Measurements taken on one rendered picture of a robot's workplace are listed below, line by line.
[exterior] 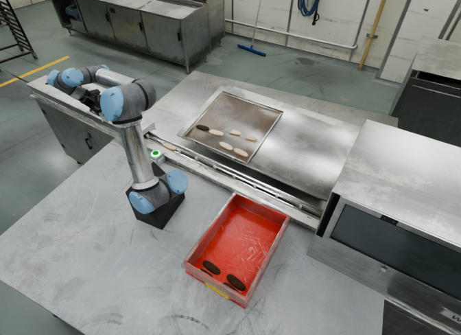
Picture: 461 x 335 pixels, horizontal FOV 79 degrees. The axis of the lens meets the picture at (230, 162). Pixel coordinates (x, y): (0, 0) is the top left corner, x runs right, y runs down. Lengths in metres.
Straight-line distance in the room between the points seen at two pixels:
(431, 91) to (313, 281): 2.00
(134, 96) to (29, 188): 2.35
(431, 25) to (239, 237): 3.75
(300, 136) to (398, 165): 0.73
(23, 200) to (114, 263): 1.89
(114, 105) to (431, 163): 1.24
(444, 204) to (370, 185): 0.24
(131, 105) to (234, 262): 0.84
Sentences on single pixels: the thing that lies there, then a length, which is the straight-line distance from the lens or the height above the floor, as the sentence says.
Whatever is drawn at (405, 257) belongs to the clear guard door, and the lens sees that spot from 1.25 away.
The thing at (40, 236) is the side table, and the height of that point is 0.82.
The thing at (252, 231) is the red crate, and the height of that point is 0.82.
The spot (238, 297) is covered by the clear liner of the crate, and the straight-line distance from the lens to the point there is 1.25.
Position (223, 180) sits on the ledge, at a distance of 1.64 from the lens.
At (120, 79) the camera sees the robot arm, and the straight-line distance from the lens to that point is 1.35.
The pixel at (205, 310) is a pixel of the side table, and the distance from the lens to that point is 1.34.
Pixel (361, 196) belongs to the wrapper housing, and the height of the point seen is 1.30.
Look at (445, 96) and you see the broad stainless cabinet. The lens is 2.92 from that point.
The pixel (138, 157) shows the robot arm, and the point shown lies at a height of 1.32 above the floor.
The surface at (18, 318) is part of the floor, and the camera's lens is 2.61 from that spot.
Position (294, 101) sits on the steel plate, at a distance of 2.41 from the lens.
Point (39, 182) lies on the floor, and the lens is 3.35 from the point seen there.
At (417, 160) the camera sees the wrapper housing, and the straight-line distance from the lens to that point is 1.35.
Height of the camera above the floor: 2.10
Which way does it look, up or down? 45 degrees down
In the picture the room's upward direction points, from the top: straight up
